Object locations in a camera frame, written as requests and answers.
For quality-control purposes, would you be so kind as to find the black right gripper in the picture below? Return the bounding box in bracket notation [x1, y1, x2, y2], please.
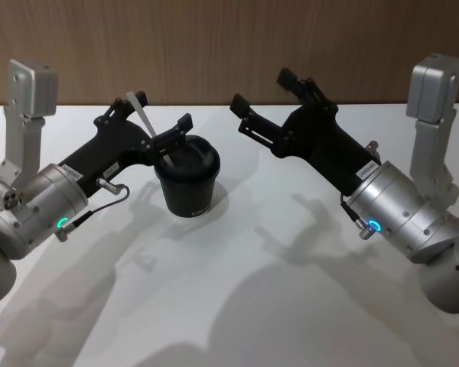
[229, 67, 383, 195]

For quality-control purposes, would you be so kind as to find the thin dark left wrist cable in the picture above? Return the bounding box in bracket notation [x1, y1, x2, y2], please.
[57, 177, 131, 242]

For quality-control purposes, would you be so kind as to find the black paper cup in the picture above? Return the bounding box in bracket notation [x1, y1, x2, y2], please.
[155, 167, 217, 220]

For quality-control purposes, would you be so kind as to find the black plastic cup lid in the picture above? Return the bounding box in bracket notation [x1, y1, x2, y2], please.
[154, 134, 221, 181]

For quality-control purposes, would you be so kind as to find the white plastic straw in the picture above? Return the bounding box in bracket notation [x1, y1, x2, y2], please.
[125, 90, 174, 167]

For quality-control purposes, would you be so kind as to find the thin dark wrist cable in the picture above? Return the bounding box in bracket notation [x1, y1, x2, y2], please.
[57, 177, 131, 242]
[339, 193, 373, 240]

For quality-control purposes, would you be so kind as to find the thin dark right wrist cable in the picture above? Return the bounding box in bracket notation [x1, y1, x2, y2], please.
[339, 193, 373, 240]

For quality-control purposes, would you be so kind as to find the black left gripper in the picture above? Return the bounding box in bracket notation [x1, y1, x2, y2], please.
[56, 90, 194, 196]

